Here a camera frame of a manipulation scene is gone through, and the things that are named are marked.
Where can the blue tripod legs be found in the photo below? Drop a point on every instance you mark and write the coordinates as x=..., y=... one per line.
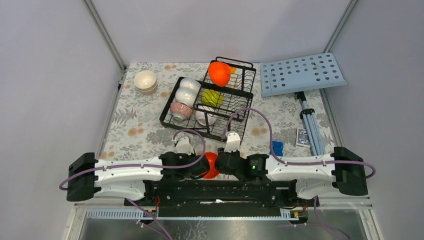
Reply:
x=311, y=126

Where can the blue perforated stand tray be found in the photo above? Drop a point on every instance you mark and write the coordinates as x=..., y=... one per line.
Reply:
x=306, y=73

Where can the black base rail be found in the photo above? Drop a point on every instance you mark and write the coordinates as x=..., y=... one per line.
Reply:
x=222, y=198

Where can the plain beige bowl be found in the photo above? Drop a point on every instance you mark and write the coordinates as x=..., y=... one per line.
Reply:
x=149, y=91

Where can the white bowl front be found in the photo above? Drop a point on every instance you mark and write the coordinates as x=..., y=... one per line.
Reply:
x=204, y=117

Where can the orange bowl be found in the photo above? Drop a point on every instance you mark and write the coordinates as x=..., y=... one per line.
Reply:
x=219, y=73
x=213, y=172

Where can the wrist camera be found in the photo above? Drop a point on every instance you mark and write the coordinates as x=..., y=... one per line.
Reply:
x=233, y=142
x=183, y=146

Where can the black wire dish rack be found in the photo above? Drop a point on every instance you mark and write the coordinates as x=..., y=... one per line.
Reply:
x=223, y=103

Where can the white bowl upper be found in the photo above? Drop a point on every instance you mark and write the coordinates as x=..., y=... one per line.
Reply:
x=190, y=84

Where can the blue card deck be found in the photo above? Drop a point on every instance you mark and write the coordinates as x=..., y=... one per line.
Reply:
x=302, y=138

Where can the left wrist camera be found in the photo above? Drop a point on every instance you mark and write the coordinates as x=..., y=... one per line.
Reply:
x=183, y=146

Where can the yellow-green bowl in rack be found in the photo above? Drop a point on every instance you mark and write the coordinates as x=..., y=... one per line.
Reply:
x=212, y=98

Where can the blue toy car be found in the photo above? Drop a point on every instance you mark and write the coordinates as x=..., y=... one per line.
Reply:
x=277, y=147

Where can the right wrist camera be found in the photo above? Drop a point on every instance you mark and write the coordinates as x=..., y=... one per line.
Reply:
x=233, y=142

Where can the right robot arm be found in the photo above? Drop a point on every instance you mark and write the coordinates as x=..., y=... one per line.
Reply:
x=342, y=171

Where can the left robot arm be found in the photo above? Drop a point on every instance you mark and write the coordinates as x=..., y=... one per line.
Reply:
x=89, y=177

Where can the pink patterned bowl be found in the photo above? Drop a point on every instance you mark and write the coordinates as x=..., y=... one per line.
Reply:
x=180, y=111

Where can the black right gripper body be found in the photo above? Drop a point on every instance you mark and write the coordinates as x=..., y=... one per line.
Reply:
x=236, y=153

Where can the beige patterned bowl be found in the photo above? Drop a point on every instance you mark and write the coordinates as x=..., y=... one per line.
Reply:
x=145, y=79

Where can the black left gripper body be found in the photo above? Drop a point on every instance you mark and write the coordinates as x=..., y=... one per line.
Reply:
x=183, y=156

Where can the white bowl in rack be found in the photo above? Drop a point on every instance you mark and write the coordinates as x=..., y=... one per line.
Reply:
x=185, y=96

